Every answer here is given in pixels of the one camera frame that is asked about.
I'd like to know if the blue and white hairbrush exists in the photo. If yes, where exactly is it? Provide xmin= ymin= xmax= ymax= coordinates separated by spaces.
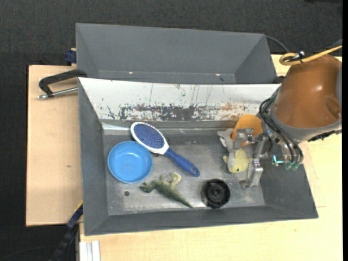
xmin=130 ymin=121 xmax=201 ymax=178

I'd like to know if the pale wood flat board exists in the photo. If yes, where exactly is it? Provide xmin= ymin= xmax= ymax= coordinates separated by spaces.
xmin=26 ymin=64 xmax=84 ymax=227

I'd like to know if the green toy dinosaur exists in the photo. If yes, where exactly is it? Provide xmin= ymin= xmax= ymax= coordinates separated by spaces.
xmin=139 ymin=172 xmax=194 ymax=209

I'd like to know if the blue bowl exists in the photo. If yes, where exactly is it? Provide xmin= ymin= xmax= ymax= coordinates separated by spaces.
xmin=107 ymin=140 xmax=153 ymax=184

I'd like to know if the black round cap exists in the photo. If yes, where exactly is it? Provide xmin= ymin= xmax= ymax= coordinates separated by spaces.
xmin=200 ymin=178 xmax=231 ymax=209

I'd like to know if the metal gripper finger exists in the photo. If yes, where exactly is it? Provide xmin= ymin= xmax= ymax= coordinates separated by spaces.
xmin=239 ymin=158 xmax=265 ymax=189
xmin=232 ymin=127 xmax=258 ymax=148

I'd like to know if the grey metal bin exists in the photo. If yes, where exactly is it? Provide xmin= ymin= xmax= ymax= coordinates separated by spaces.
xmin=74 ymin=22 xmax=319 ymax=236

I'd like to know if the grey yellow orange plush toy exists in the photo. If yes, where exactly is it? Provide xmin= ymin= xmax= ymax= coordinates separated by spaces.
xmin=216 ymin=114 xmax=264 ymax=174

